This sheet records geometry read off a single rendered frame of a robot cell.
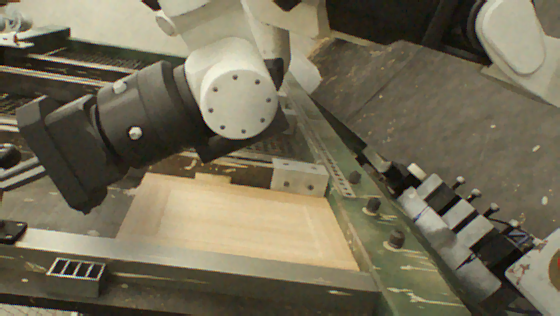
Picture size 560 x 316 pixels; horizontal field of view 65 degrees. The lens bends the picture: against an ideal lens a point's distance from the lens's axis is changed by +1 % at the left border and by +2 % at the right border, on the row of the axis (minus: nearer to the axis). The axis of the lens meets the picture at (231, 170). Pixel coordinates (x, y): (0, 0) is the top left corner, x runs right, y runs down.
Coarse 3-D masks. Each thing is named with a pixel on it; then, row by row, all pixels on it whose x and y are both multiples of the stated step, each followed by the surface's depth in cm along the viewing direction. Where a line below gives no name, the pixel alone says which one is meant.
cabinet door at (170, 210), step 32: (160, 192) 88; (192, 192) 91; (224, 192) 93; (256, 192) 95; (288, 192) 98; (128, 224) 75; (160, 224) 77; (192, 224) 79; (224, 224) 81; (256, 224) 82; (288, 224) 84; (320, 224) 86; (256, 256) 72; (288, 256) 73; (320, 256) 75; (352, 256) 77
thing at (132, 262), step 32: (0, 256) 62; (32, 256) 62; (64, 256) 62; (96, 256) 62; (128, 256) 63; (160, 256) 64; (192, 256) 65; (224, 256) 67; (192, 288) 64; (224, 288) 64; (256, 288) 64; (288, 288) 64; (320, 288) 64; (352, 288) 64
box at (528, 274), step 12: (552, 240) 44; (528, 252) 46; (540, 252) 45; (552, 252) 44; (516, 264) 46; (528, 264) 45; (540, 264) 44; (516, 276) 45; (528, 276) 44; (540, 276) 43; (528, 288) 43; (540, 288) 42; (552, 288) 41; (540, 300) 42; (552, 300) 41; (540, 312) 42; (552, 312) 40
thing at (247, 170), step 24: (0, 120) 97; (24, 144) 94; (168, 168) 96; (192, 168) 96; (216, 168) 96; (240, 168) 96; (264, 168) 96; (288, 168) 97; (312, 168) 99; (312, 192) 98
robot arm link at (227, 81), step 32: (160, 64) 40; (192, 64) 39; (224, 64) 36; (256, 64) 36; (160, 96) 38; (192, 96) 39; (224, 96) 36; (256, 96) 36; (160, 128) 39; (192, 128) 40; (224, 128) 37; (256, 128) 37; (288, 128) 43
